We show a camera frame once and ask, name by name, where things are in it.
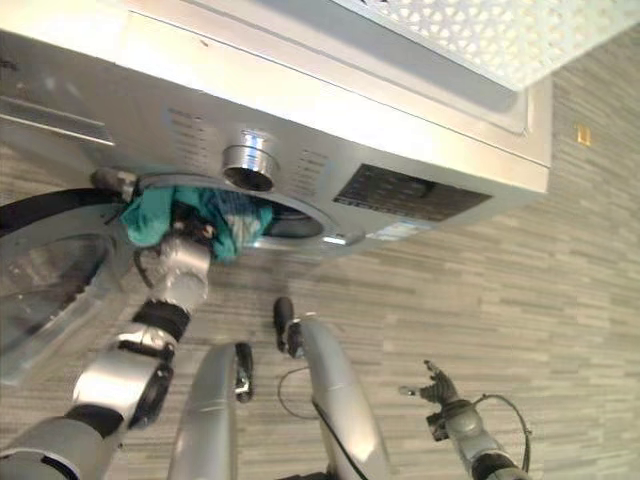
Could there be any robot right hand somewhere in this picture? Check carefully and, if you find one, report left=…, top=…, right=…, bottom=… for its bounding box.
left=397, top=359, right=459, bottom=403

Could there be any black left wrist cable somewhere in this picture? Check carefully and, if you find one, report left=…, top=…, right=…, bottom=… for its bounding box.
left=132, top=246, right=162, bottom=290

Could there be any round glass washer door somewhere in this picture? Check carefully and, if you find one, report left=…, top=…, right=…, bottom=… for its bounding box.
left=0, top=186, right=137, bottom=387

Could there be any dark robot left foot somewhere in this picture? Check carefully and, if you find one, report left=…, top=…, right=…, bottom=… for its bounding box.
left=233, top=342, right=254, bottom=404

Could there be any silver robot left leg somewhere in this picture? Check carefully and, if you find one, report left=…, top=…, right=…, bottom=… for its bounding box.
left=166, top=342, right=240, bottom=480

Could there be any silver detergent drawer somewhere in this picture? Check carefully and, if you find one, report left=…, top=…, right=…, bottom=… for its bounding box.
left=0, top=94, right=117, bottom=147

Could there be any chrome washer dial knob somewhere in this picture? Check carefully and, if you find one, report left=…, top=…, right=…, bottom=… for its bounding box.
left=221, top=130, right=278, bottom=193

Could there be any dark robot right foot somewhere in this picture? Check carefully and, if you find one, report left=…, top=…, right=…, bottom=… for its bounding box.
left=272, top=296, right=304, bottom=359

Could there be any black washer control display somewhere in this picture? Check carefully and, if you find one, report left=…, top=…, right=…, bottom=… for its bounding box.
left=331, top=163, right=494, bottom=224

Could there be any white perforated laundry basket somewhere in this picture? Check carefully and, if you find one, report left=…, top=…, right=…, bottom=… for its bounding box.
left=343, top=0, right=622, bottom=92

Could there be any dark robot foot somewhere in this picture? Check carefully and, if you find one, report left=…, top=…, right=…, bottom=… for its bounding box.
left=272, top=296, right=304, bottom=359
left=233, top=342, right=254, bottom=404

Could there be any chrome washer door hinge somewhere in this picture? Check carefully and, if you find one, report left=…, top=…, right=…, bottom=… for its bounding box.
left=89, top=168, right=137, bottom=202

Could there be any thin black leg cable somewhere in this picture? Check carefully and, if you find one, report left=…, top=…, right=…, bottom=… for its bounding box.
left=277, top=366, right=321, bottom=417

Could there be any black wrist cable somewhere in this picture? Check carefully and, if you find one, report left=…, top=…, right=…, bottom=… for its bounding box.
left=468, top=393, right=533, bottom=472
left=132, top=246, right=162, bottom=290

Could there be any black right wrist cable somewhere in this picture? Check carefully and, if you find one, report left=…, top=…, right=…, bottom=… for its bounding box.
left=468, top=393, right=533, bottom=472

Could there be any teal laundry cloth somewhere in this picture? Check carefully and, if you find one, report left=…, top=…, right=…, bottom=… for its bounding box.
left=120, top=185, right=276, bottom=266

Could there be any silver front-load washing machine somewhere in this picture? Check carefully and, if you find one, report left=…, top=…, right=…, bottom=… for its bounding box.
left=0, top=0, right=554, bottom=261

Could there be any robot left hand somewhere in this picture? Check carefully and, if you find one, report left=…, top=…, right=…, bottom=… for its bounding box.
left=169, top=202, right=221, bottom=249

